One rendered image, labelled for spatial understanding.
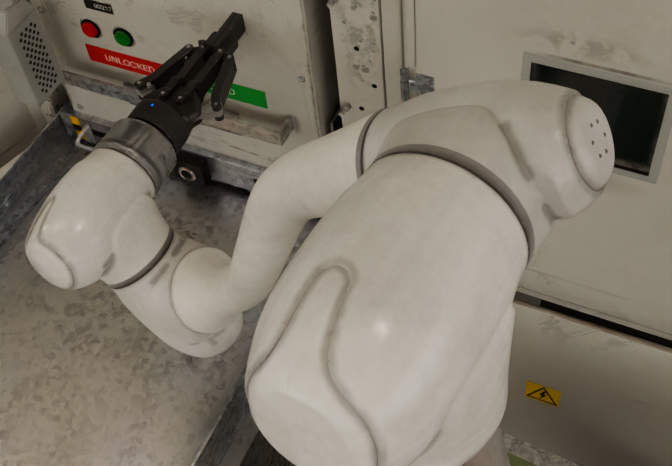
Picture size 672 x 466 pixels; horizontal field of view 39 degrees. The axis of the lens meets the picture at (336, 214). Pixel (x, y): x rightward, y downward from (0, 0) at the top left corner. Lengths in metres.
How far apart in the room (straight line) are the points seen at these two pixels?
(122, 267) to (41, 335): 0.45
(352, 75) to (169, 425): 0.55
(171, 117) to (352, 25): 0.26
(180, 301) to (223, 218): 0.50
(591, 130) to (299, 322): 0.25
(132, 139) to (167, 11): 0.31
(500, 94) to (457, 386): 0.21
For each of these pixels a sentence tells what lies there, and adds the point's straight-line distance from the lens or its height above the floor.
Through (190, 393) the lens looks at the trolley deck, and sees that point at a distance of 1.43.
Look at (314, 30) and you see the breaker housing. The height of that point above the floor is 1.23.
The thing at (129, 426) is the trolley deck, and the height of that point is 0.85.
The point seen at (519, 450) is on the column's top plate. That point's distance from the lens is 1.46.
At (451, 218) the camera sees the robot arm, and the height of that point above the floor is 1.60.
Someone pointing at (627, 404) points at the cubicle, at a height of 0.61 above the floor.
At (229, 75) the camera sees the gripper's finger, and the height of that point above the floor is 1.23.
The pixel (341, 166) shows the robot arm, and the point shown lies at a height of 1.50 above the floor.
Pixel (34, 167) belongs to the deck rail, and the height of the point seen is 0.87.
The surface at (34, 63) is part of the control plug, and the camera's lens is 1.53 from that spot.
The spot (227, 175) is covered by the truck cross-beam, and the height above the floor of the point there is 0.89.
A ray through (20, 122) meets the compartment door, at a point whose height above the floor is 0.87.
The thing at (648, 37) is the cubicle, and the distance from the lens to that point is 1.09.
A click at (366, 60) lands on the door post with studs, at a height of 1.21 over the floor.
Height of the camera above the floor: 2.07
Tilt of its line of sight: 51 degrees down
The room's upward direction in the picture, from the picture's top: 7 degrees counter-clockwise
